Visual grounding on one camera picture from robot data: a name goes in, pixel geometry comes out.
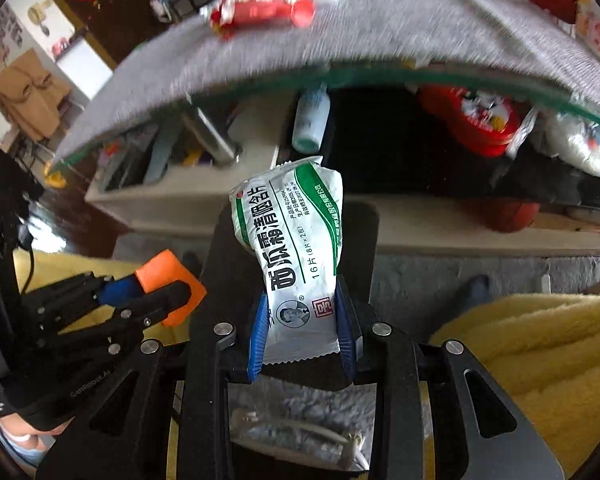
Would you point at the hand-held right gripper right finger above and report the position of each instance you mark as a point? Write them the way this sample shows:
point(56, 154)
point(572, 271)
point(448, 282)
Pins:
point(348, 340)

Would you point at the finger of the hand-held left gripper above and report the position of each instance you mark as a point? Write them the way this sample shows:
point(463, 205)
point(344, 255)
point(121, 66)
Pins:
point(117, 291)
point(155, 300)

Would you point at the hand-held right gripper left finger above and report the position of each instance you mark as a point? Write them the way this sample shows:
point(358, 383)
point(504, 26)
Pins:
point(256, 345)

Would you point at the orange plastic piece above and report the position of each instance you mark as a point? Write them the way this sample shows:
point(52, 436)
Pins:
point(165, 265)

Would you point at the white green medicine packet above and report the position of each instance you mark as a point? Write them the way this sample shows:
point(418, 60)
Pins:
point(280, 240)

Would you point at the brown hanging coat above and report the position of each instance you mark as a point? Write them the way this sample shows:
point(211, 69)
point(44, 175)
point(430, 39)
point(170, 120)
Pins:
point(27, 95)

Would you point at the dark slipper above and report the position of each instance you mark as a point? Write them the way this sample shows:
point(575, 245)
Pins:
point(477, 287)

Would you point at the metal table leg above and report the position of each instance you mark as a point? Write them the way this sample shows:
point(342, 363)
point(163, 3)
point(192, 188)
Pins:
point(212, 135)

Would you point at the cream lower table shelf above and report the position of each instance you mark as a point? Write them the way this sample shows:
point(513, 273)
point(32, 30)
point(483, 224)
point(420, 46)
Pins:
point(260, 125)

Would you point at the brown basketball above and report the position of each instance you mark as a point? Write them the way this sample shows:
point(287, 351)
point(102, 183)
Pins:
point(512, 215)

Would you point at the white bottle teal cap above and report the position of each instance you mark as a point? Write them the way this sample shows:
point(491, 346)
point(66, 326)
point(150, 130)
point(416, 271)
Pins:
point(311, 120)

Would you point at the dark wooden door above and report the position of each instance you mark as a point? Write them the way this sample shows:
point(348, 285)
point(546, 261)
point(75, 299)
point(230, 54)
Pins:
point(130, 5)

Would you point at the red round cartoon tin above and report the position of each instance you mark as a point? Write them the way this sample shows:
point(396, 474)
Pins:
point(467, 120)

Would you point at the white plastic bag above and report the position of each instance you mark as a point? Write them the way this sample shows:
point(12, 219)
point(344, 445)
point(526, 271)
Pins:
point(580, 145)

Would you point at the red white snack wrapper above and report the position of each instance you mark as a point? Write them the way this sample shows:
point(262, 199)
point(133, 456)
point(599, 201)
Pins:
point(260, 12)

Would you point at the red white printed box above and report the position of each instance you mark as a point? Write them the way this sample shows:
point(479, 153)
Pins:
point(597, 30)

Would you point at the wall photo collage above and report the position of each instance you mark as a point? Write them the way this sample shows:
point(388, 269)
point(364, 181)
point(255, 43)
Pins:
point(0, 35)

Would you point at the yellow round wall ornament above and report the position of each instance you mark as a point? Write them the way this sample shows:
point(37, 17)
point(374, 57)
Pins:
point(37, 12)

